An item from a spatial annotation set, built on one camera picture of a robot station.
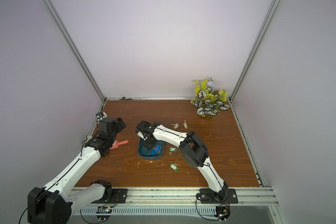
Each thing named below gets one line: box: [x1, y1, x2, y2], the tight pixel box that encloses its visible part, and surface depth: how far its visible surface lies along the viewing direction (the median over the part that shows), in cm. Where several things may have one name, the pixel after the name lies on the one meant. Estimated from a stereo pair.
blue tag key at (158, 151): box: [155, 144, 161, 155], surface depth 92 cm
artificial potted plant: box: [190, 77, 231, 120], surface depth 89 cm
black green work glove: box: [83, 134, 93, 147], surface depth 99 cm
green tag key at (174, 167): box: [170, 163, 178, 171], surface depth 85 cm
